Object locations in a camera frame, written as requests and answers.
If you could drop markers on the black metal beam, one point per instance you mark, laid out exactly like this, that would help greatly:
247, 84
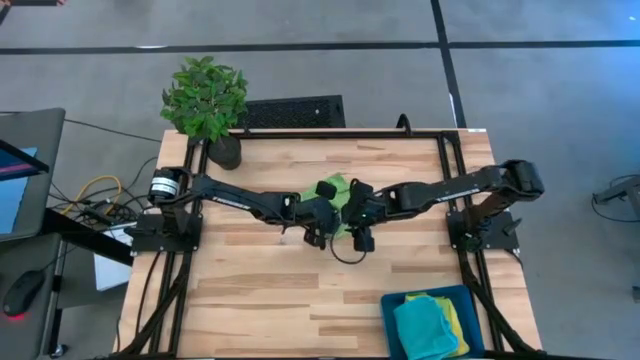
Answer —
90, 240

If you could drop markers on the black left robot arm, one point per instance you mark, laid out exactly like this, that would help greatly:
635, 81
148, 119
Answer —
235, 197

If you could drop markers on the blue plastic tray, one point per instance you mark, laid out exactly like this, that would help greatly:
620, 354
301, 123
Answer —
387, 310

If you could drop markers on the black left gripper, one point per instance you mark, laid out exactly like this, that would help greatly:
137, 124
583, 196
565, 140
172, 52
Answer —
317, 215

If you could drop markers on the grey side desk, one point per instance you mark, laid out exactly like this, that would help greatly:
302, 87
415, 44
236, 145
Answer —
30, 125

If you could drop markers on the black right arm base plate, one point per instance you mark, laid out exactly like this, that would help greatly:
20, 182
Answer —
500, 235

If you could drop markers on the black computer mouse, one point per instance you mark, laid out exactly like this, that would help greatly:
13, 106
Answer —
22, 292

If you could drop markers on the desk caster wheel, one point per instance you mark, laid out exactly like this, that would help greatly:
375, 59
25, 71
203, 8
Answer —
59, 351

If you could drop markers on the teal microfiber towel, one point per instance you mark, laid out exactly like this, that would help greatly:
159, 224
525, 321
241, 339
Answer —
425, 330

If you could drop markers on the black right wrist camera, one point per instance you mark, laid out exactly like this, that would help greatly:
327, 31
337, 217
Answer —
363, 241

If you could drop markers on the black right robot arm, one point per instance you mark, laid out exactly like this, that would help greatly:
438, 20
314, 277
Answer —
450, 192

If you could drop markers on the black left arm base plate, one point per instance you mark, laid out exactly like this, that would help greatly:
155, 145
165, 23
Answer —
150, 240

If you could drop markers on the white paper sheet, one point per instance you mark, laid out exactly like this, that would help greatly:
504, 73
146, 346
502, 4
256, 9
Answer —
112, 275

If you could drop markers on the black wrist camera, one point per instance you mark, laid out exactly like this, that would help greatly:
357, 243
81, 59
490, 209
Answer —
363, 241
315, 239

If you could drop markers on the yellow microfiber towel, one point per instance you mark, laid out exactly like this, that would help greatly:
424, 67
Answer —
457, 325

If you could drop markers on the grey stand base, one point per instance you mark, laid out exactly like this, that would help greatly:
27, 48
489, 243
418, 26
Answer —
620, 192

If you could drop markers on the black aluminium table frame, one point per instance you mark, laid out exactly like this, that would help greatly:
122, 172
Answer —
325, 134

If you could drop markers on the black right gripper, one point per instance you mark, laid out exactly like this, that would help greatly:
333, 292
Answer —
367, 207

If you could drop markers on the green potted plant black pot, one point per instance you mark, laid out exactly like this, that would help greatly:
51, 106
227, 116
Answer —
205, 100

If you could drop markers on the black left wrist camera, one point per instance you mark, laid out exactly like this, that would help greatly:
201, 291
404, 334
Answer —
315, 239

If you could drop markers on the lime green microfiber towel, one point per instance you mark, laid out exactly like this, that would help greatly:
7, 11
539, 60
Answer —
422, 296

